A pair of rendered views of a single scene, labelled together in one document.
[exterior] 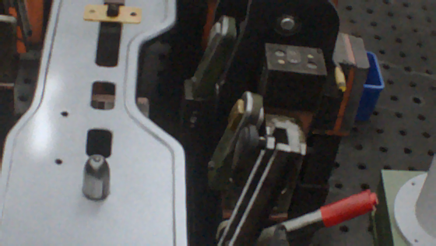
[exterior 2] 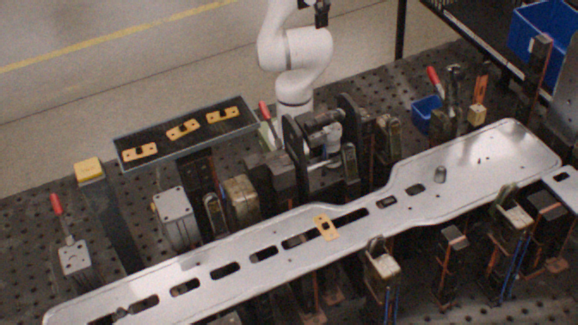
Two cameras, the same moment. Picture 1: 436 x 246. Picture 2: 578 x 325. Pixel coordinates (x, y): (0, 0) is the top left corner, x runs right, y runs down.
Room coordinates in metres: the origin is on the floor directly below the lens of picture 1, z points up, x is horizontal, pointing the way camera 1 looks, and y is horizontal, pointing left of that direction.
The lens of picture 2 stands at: (1.26, 1.03, 2.20)
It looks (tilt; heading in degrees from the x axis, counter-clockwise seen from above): 47 degrees down; 259
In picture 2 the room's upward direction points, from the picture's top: 6 degrees counter-clockwise
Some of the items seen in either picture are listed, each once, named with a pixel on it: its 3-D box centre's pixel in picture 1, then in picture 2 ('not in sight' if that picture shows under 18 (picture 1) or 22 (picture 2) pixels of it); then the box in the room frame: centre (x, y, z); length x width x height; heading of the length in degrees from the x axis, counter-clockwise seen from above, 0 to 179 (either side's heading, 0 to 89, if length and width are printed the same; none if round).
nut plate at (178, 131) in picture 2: not in sight; (182, 128); (1.30, -0.14, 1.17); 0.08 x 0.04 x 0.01; 19
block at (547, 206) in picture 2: not in sight; (533, 236); (0.45, 0.27, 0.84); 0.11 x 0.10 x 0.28; 99
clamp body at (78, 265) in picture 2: not in sight; (97, 294); (1.62, 0.10, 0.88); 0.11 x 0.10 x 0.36; 99
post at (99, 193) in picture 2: not in sight; (115, 225); (1.55, -0.09, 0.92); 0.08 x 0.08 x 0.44; 9
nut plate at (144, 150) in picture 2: not in sight; (138, 150); (1.42, -0.09, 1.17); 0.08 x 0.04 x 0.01; 4
